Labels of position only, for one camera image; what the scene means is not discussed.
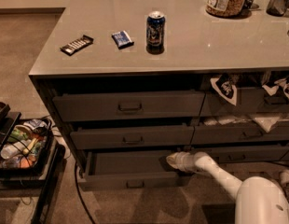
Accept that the white sneaker right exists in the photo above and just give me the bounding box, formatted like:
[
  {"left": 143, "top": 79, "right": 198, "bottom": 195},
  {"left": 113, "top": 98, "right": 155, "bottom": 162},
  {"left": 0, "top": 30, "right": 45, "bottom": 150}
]
[{"left": 280, "top": 170, "right": 289, "bottom": 202}]

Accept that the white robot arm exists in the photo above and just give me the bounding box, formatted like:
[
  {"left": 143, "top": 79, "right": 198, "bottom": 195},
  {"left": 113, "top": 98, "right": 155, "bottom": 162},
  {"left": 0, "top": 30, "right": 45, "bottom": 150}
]
[{"left": 166, "top": 152, "right": 289, "bottom": 224}]

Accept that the large jar of nuts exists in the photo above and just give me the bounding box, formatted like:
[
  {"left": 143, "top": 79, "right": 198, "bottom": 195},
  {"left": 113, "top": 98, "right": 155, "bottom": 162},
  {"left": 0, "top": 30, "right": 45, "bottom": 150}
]
[{"left": 206, "top": 0, "right": 245, "bottom": 18}]

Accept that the black cart frame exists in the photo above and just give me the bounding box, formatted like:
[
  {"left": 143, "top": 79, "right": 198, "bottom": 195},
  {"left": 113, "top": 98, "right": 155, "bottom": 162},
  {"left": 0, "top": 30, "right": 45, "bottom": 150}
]
[{"left": 0, "top": 103, "right": 65, "bottom": 224}]

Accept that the grey drawer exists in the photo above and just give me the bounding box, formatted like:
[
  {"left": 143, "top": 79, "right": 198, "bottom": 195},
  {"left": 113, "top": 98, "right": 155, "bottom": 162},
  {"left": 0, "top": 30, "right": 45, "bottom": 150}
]
[
  {"left": 194, "top": 145, "right": 289, "bottom": 163},
  {"left": 191, "top": 122, "right": 289, "bottom": 145},
  {"left": 78, "top": 150, "right": 191, "bottom": 191},
  {"left": 70, "top": 124, "right": 194, "bottom": 149},
  {"left": 52, "top": 91, "right": 204, "bottom": 122},
  {"left": 200, "top": 88, "right": 289, "bottom": 117}
]

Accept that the blue drink can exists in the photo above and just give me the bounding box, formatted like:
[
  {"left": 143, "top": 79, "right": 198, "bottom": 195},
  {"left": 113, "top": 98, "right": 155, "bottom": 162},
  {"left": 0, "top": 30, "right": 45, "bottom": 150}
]
[{"left": 146, "top": 11, "right": 165, "bottom": 48}]

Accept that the grey counter cabinet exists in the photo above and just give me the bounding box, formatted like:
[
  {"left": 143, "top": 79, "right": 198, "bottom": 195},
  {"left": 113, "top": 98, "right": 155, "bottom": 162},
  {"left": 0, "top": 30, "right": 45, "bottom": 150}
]
[{"left": 30, "top": 0, "right": 289, "bottom": 166}]

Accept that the black floor cable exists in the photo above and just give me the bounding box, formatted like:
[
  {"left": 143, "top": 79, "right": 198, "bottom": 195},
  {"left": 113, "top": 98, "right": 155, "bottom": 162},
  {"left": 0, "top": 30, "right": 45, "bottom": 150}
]
[{"left": 73, "top": 161, "right": 99, "bottom": 224}]

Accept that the dark striped snack bar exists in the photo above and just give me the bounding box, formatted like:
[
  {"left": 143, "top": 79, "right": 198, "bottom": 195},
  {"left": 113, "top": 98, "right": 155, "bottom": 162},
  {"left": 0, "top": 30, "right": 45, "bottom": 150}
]
[{"left": 60, "top": 35, "right": 94, "bottom": 56}]

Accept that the black white chip bag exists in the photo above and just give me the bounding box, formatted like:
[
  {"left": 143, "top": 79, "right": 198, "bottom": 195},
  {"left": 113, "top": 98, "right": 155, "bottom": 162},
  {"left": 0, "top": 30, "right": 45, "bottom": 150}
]
[{"left": 210, "top": 74, "right": 238, "bottom": 105}]

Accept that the black bin of items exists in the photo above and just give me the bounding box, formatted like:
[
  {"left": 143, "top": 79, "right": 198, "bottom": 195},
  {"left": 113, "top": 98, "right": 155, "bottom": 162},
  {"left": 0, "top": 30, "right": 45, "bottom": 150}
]
[{"left": 0, "top": 118, "right": 53, "bottom": 176}]

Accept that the white plastic bag in drawer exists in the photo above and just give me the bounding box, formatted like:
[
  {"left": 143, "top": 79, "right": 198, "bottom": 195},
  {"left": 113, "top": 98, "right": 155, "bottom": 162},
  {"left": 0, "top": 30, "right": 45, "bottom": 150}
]
[{"left": 202, "top": 113, "right": 289, "bottom": 133}]

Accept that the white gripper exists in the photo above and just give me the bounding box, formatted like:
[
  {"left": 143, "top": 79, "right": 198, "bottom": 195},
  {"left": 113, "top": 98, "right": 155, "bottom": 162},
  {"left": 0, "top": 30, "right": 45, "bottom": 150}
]
[{"left": 166, "top": 152, "right": 196, "bottom": 173}]

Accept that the blue snack packet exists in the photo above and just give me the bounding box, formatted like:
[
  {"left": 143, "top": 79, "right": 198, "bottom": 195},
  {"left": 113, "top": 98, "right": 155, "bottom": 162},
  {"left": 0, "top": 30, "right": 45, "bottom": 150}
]
[{"left": 112, "top": 31, "right": 134, "bottom": 49}]

